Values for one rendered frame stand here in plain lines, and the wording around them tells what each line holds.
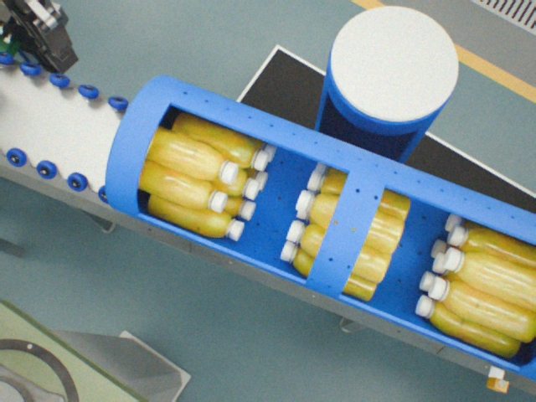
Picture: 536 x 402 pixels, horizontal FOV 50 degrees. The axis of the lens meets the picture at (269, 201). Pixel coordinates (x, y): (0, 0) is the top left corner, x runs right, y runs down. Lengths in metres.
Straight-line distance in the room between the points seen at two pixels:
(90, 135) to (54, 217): 1.02
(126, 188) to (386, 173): 0.46
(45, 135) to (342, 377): 1.34
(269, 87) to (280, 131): 1.22
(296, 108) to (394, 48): 0.94
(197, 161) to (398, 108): 0.46
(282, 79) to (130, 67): 0.66
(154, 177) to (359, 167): 0.38
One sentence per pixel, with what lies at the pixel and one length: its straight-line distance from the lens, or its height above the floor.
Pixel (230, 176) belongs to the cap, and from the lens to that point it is 1.05.
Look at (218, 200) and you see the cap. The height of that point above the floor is 1.12.
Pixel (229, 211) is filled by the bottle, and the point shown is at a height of 1.02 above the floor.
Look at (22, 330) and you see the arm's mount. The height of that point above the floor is 1.06.
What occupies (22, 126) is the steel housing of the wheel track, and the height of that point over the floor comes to 0.93.
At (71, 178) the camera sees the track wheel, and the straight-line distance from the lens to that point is 1.32.
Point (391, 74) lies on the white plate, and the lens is 1.30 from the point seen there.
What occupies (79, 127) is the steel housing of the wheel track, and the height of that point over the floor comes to 0.93.
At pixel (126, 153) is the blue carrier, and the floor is 1.22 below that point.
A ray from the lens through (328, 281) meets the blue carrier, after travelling 1.02.
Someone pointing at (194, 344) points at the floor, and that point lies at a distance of 2.18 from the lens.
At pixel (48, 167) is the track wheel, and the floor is 0.98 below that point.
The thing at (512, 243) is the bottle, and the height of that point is 1.14.
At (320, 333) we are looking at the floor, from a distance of 2.17.
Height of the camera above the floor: 2.16
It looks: 75 degrees down
